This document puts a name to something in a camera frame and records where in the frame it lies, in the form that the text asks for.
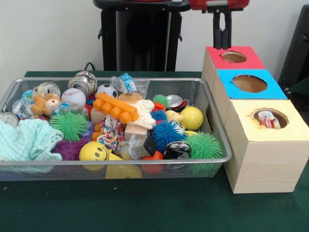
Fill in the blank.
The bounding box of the plain yellow ball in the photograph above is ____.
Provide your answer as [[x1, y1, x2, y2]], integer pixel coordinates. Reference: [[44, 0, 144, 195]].
[[180, 106, 204, 131]]

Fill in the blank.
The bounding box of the green spiky rubber ball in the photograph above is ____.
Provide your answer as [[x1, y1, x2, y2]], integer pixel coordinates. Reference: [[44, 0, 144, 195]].
[[184, 132, 223, 160], [49, 111, 88, 142]]

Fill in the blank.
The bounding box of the wooden box with three holes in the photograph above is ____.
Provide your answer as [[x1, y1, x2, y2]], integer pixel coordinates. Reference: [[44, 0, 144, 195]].
[[201, 45, 309, 194]]

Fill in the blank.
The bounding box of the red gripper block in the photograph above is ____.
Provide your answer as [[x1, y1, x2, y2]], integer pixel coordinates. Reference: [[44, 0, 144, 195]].
[[189, 0, 244, 50]]

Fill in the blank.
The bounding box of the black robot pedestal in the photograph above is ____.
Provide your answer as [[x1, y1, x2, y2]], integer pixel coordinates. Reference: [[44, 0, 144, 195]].
[[93, 0, 195, 72]]

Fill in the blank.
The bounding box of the brown teddy bear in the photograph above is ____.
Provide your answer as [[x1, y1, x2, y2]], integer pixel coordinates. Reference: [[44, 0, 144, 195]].
[[30, 93, 61, 116]]

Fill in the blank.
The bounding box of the blue spiky rubber ball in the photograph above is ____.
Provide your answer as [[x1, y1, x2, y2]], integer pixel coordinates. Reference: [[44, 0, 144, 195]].
[[151, 120, 188, 145]]

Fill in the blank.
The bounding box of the orange plastic block toy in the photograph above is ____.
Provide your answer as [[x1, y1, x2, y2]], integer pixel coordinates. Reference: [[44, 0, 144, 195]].
[[93, 92, 140, 123]]

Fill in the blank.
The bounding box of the colourful dotted cloth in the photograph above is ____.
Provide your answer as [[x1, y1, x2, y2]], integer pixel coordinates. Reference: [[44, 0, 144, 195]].
[[257, 111, 281, 129]]

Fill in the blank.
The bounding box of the white baseball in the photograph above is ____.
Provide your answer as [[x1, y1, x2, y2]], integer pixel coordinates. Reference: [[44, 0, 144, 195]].
[[61, 88, 87, 108]]

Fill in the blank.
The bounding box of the dark green table cloth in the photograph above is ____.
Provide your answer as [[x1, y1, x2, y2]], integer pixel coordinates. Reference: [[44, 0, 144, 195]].
[[0, 71, 309, 232]]

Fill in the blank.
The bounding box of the yellow smiley face ball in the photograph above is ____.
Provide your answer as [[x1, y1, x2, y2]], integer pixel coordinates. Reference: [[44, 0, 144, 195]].
[[78, 141, 109, 161]]

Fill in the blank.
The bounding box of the cream fluffy cloth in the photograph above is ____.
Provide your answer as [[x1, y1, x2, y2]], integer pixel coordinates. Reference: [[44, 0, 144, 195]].
[[131, 99, 157, 129]]

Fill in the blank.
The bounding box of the mint green knitted cloth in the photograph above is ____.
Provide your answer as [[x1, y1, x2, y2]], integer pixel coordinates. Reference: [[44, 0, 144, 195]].
[[0, 118, 64, 162]]

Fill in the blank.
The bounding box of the silver wire mesh bin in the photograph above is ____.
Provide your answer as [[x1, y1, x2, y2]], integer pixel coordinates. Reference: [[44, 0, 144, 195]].
[[0, 77, 233, 181]]

